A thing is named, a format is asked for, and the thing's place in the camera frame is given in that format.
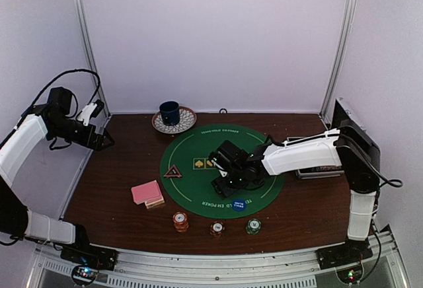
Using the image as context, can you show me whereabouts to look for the aluminium poker chip case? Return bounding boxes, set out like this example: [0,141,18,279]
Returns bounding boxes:
[295,97,380,180]

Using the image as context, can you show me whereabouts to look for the red five chip stack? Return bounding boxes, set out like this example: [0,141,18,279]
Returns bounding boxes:
[173,212,189,233]

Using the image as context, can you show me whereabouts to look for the green twenty chip stack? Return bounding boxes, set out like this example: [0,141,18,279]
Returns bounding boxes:
[245,219,262,235]

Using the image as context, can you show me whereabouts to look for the aluminium frame post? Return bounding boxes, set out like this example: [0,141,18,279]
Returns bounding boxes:
[319,0,358,120]
[68,0,112,119]

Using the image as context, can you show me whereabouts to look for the red-backed card deck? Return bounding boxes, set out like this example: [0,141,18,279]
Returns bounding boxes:
[131,180,162,205]

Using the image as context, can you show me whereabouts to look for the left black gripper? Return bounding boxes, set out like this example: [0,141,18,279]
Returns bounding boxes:
[50,116,114,151]

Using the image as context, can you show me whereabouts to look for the card box under deck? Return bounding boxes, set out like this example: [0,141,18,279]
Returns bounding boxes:
[145,198,165,209]

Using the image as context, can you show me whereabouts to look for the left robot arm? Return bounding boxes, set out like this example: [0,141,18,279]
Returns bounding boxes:
[1,87,114,264]

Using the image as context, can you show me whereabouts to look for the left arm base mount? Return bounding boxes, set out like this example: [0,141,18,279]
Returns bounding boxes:
[60,246,118,271]

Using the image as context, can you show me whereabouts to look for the blue small blind button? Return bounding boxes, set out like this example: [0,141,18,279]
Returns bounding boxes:
[231,199,247,212]

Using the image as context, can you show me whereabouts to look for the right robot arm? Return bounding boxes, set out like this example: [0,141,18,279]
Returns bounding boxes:
[208,120,403,263]

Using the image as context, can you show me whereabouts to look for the black red hundred chip stack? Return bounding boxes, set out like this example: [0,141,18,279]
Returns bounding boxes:
[210,221,225,238]

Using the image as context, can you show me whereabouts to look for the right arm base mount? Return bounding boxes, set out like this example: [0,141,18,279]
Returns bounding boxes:
[316,244,373,270]

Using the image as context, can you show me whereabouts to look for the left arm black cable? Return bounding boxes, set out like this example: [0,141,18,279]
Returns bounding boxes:
[21,68,102,117]

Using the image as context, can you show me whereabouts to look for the left aluminium frame post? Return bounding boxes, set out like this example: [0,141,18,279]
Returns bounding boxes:
[68,0,112,119]

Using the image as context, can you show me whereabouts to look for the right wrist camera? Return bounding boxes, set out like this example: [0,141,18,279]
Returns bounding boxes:
[208,140,249,177]

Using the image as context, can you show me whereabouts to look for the dark blue mug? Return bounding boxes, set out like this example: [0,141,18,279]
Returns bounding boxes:
[159,101,180,126]

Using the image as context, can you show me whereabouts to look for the patterned ceramic saucer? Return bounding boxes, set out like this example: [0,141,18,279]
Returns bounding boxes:
[151,106,197,135]

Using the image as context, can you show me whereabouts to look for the round green poker mat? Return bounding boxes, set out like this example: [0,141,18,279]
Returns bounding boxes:
[160,124,285,219]

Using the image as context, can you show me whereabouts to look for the right aluminium frame post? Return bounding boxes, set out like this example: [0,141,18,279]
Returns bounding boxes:
[319,0,358,120]

